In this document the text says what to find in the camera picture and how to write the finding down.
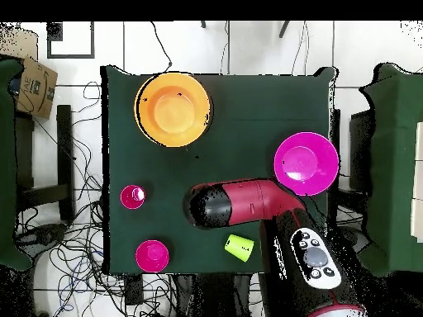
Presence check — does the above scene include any large orange plastic bowl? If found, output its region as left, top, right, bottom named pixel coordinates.
left=133, top=71, right=213, bottom=149

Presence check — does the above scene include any green plastic cup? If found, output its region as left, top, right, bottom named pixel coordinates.
left=224, top=234, right=254, bottom=263

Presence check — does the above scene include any black computer tower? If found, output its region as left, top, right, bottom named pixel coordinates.
left=349, top=109, right=376, bottom=194

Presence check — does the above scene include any red plastic cup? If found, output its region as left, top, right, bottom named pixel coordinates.
left=119, top=184, right=147, bottom=211

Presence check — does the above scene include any dark green tablecloth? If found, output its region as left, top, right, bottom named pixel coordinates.
left=100, top=64, right=338, bottom=275

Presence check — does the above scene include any large pink plastic bowl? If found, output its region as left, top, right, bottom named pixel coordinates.
left=273, top=131, right=340, bottom=197

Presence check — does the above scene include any small red plastic bowl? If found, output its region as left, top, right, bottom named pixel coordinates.
left=135, top=239, right=170, bottom=274

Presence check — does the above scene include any green cloth covered side table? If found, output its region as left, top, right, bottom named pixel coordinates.
left=0, top=58, right=34, bottom=272
left=359, top=62, right=423, bottom=278

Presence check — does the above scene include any printed cardboard box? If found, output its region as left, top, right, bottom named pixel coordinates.
left=15, top=56, right=59, bottom=121

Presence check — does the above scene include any plain cardboard box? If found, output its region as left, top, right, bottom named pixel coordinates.
left=0, top=26, right=40, bottom=62

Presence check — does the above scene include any black floor cable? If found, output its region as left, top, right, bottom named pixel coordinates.
left=150, top=21, right=173, bottom=74

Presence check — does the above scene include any tangle of cables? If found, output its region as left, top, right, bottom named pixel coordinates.
left=14, top=80, right=176, bottom=317

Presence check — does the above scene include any dark wooden stool frame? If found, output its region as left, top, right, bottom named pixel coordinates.
left=14, top=104, right=75, bottom=222
left=330, top=108, right=341, bottom=226

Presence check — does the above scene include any black square frame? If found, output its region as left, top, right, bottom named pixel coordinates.
left=46, top=21, right=96, bottom=59

